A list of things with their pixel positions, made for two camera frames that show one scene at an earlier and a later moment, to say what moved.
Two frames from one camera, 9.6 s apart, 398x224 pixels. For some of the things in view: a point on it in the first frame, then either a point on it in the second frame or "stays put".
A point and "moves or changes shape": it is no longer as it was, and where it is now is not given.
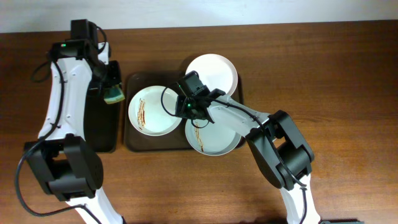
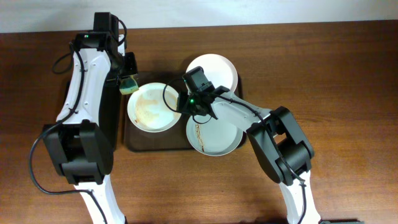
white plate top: (215, 71) stays put
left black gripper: (110, 78) → (130, 69)
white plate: (147, 114) stays put
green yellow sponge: (113, 95) moves or changes shape
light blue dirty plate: (212, 140) stays put
